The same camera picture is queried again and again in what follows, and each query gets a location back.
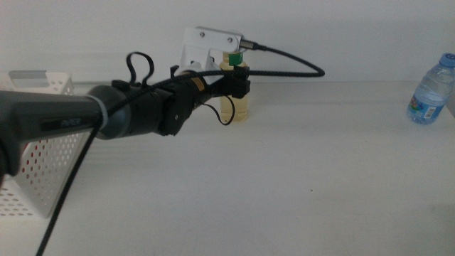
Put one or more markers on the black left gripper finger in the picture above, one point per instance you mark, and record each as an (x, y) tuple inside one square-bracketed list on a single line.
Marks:
[(238, 89), (243, 77)]

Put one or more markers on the yellow liquid bottle green label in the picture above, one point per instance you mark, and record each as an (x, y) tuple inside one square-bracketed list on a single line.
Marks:
[(241, 110)]

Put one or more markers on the clear water bottle blue cap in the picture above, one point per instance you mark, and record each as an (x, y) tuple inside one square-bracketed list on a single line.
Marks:
[(428, 96)]

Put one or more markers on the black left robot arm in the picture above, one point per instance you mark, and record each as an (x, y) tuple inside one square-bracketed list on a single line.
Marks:
[(46, 117)]

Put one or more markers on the white perforated plastic basket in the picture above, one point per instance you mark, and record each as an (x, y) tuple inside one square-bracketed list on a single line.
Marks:
[(39, 185)]

